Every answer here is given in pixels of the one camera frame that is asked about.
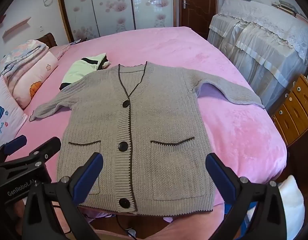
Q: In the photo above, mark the brown wooden door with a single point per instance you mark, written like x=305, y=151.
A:
x=198, y=10

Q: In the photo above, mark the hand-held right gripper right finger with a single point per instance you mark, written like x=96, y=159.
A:
x=218, y=176

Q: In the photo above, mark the folded floral quilt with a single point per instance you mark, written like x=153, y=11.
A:
x=21, y=52

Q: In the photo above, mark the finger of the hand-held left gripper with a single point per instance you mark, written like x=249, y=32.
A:
x=49, y=146
x=16, y=143

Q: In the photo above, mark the pink plush bed blanket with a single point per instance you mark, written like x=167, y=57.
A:
x=168, y=47

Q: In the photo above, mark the floral sliding door wardrobe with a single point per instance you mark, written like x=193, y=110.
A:
x=111, y=5

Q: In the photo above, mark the green white black garment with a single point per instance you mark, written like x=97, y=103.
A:
x=79, y=70

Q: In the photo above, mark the wooden wall shelf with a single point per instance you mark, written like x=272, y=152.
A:
x=16, y=27

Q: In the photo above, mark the pink lace cloth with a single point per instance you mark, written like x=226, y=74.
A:
x=62, y=51

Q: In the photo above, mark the wooden drawer cabinet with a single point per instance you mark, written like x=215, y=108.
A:
x=293, y=110

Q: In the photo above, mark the white cloth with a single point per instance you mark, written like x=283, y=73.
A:
x=291, y=205

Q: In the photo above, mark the white pillow with blue print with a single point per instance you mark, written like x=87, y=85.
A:
x=6, y=110

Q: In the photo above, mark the small white object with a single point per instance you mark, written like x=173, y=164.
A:
x=131, y=233

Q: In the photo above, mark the grey knit cardigan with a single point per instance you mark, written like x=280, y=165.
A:
x=156, y=120

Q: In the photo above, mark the dark wooden bed frame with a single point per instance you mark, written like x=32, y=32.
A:
x=47, y=40

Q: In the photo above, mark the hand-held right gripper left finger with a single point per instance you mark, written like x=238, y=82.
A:
x=89, y=176

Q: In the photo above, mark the pink pillow with orange print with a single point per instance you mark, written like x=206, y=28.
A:
x=36, y=75

